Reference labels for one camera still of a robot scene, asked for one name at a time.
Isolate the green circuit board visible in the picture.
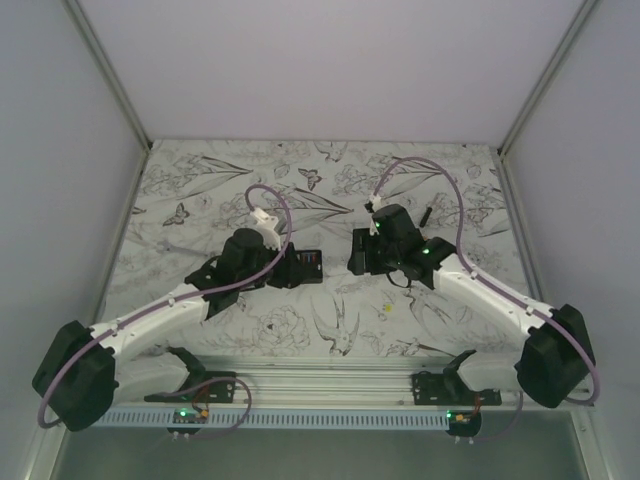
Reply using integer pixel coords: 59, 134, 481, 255
446, 411, 482, 438
167, 408, 209, 436

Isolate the white slotted cable duct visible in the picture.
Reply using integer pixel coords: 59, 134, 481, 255
95, 407, 448, 431

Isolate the left green circuit board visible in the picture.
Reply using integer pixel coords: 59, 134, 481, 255
167, 408, 209, 436

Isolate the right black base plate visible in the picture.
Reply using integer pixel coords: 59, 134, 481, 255
410, 371, 502, 407

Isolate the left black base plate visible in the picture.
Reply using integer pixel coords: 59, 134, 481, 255
144, 371, 237, 404

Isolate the right green circuit board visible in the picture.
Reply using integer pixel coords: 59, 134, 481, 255
446, 411, 482, 438

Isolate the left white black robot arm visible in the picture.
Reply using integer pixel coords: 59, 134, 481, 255
32, 228, 322, 432

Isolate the black fuse box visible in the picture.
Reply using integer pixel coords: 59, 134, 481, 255
296, 249, 324, 284

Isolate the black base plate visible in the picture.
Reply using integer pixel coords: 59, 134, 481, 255
410, 371, 502, 407
144, 371, 237, 404

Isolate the aluminium rail front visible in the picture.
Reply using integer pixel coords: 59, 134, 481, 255
47, 354, 596, 411

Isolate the black screwdriver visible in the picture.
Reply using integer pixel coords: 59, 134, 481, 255
419, 206, 433, 228

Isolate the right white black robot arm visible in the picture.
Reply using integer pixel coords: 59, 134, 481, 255
347, 204, 595, 408

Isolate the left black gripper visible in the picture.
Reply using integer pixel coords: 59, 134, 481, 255
237, 238, 311, 289

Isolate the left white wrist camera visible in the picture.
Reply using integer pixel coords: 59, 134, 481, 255
250, 207, 282, 251

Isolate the floral printed mat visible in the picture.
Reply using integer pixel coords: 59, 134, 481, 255
104, 140, 527, 357

